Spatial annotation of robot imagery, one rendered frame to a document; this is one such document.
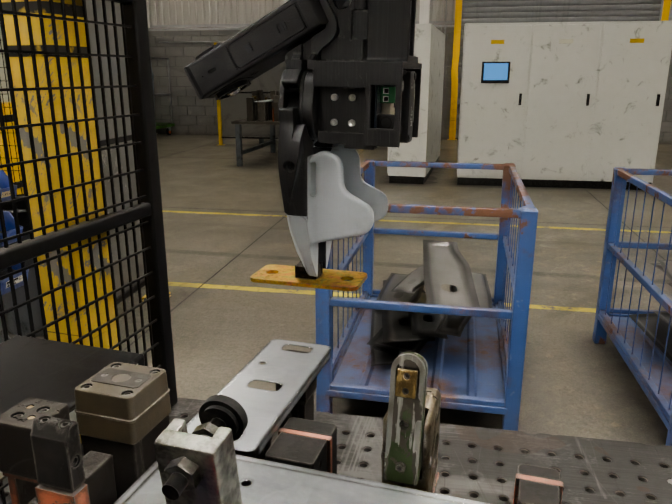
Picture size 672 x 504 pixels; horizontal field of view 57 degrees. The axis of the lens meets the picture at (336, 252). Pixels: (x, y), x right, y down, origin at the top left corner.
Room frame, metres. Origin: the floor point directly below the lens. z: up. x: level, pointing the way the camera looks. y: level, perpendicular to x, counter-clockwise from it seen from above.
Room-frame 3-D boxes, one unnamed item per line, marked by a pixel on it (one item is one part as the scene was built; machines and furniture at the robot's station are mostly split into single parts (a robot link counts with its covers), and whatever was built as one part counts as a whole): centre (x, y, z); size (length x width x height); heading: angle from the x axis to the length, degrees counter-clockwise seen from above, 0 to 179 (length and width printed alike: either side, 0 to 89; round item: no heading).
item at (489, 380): (2.76, -0.43, 0.47); 1.20 x 0.80 x 0.95; 168
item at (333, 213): (0.42, 0.00, 1.30); 0.06 x 0.03 x 0.09; 73
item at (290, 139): (0.42, 0.02, 1.35); 0.05 x 0.02 x 0.09; 163
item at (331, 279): (0.45, 0.02, 1.26); 0.08 x 0.04 x 0.01; 73
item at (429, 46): (9.32, -1.20, 1.22); 2.40 x 0.54 x 2.45; 166
